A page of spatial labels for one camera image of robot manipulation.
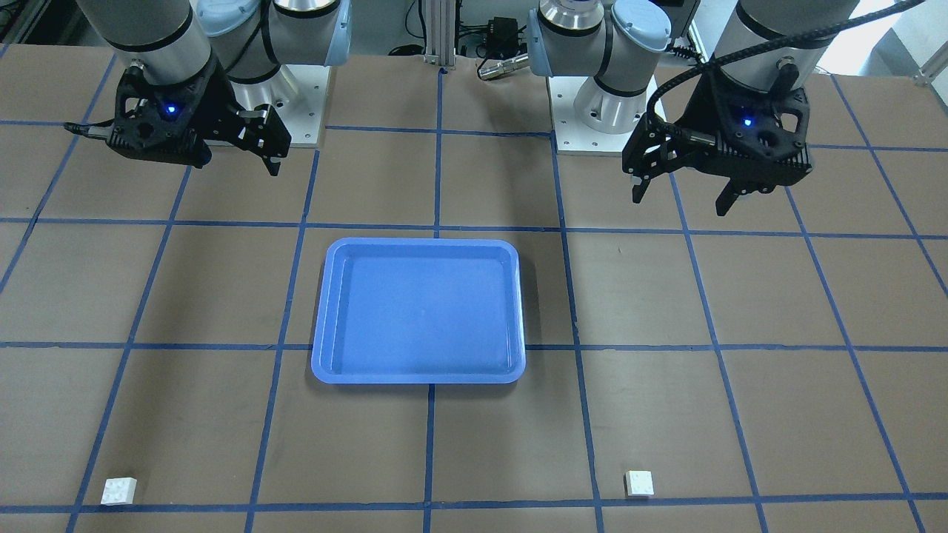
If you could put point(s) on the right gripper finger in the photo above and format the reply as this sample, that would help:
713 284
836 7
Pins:
729 195
640 185

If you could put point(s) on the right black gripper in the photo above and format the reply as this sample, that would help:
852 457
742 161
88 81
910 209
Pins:
216 106

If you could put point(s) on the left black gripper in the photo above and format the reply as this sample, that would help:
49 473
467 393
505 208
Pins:
694 117

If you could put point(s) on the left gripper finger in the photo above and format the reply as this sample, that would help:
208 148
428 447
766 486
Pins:
272 159

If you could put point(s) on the white block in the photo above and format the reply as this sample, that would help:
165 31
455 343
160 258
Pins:
639 484
118 491

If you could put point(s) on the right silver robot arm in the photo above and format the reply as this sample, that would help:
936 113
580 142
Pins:
251 39

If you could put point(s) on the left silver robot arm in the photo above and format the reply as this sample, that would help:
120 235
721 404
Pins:
619 46

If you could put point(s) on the blue plastic tray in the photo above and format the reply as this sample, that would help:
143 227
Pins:
419 311

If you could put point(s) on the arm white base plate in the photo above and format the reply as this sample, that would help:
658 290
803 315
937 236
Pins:
588 121
304 104

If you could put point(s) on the aluminium frame post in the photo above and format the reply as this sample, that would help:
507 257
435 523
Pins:
439 33

